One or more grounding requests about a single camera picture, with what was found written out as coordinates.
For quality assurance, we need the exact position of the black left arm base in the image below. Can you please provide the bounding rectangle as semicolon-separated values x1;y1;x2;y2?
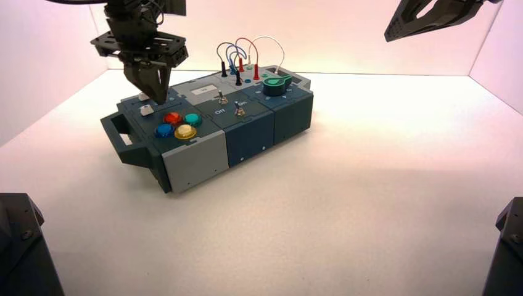
0;192;66;296

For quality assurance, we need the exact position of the white jumper cable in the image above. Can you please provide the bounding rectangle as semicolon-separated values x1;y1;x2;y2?
247;35;286;77

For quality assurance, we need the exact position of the teal dome push button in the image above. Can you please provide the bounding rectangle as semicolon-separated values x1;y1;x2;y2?
183;112;204;128

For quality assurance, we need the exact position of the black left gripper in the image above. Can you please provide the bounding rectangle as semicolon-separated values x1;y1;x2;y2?
89;17;190;105

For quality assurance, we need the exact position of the green rotary pointer knob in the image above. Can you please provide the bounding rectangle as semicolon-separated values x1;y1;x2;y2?
261;75;294;98

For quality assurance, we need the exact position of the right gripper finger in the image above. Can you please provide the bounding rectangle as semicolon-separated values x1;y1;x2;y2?
384;0;427;33
384;0;504;43

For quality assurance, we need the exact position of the red dome push button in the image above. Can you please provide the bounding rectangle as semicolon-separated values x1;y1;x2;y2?
163;112;184;127

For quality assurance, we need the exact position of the yellow dome push button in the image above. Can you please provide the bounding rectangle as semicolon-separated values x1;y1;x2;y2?
173;124;198;141

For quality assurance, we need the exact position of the dark blue jumper cable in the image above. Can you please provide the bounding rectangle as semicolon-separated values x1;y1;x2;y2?
227;49;249;71
216;41;249;63

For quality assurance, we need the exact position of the blue grey control box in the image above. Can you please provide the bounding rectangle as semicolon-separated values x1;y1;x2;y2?
100;65;315;194

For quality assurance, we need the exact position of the red jumper cable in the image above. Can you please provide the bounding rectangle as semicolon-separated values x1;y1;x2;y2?
234;37;260;66

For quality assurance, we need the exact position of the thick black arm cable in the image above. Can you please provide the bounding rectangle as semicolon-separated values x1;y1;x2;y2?
44;0;109;7

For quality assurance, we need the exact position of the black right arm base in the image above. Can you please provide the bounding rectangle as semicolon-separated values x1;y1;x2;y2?
482;196;523;296

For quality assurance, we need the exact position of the blue dome push button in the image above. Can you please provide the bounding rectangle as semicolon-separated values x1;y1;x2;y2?
154;123;176;139

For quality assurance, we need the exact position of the white number display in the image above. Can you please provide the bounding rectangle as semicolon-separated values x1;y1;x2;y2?
191;84;218;96

